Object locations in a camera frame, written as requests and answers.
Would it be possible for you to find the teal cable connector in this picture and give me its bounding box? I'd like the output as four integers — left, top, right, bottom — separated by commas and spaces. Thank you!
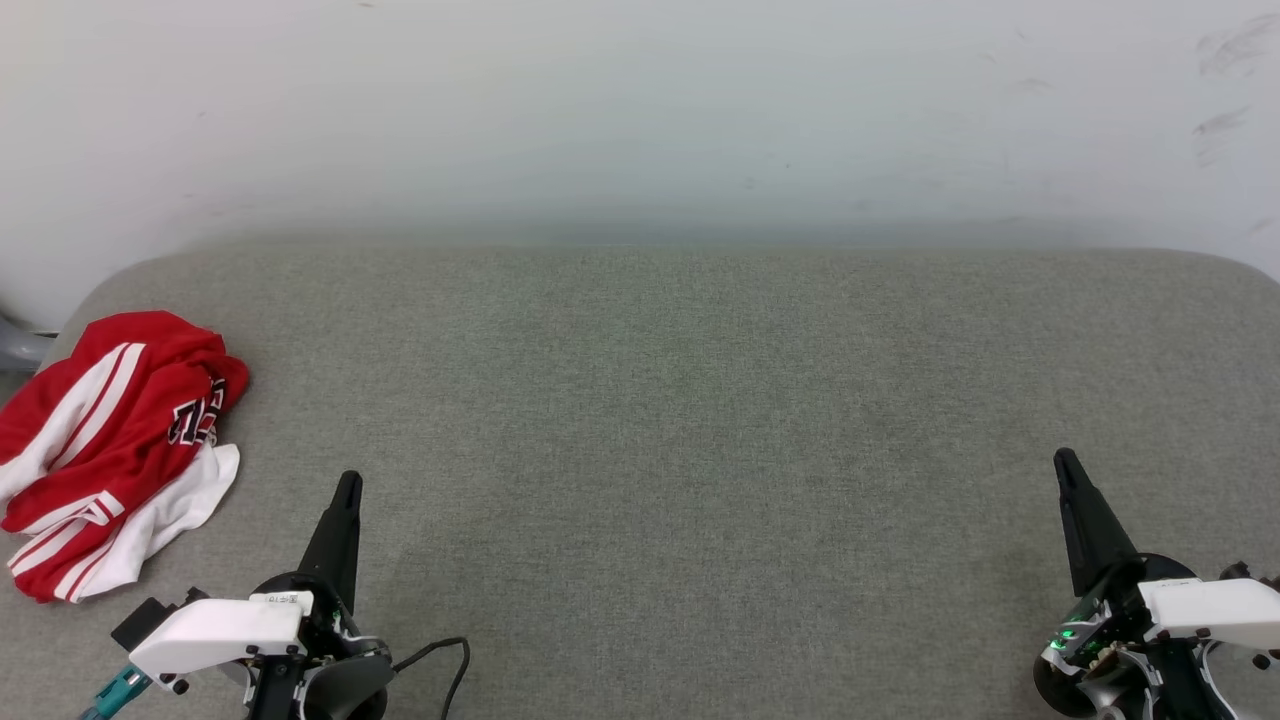
78, 666, 153, 720

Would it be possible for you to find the grey metal post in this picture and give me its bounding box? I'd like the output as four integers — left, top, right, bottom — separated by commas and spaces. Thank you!
0, 312, 56, 376

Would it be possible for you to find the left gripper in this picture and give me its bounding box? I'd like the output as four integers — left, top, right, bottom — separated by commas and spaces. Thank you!
240, 471, 396, 720

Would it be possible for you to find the red and white basketball jersey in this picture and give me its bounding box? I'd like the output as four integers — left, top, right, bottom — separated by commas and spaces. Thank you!
0, 310, 251, 604

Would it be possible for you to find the thin black cable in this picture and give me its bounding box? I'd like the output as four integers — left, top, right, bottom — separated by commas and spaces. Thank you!
392, 637, 471, 720

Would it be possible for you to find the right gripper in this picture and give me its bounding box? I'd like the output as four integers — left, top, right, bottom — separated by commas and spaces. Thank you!
1040, 447, 1201, 673

